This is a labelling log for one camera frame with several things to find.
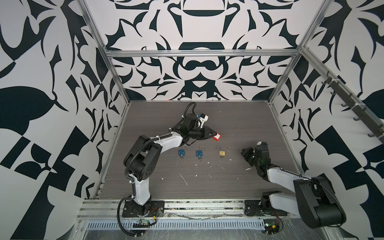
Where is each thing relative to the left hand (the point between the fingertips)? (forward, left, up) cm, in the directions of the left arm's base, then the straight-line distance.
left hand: (218, 131), depth 85 cm
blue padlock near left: (-5, +21, -14) cm, 26 cm away
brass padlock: (-5, -3, -16) cm, 17 cm away
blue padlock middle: (-6, +10, -15) cm, 18 cm away
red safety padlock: (-2, 0, -2) cm, 3 cm away
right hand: (-5, -16, -11) cm, 20 cm away
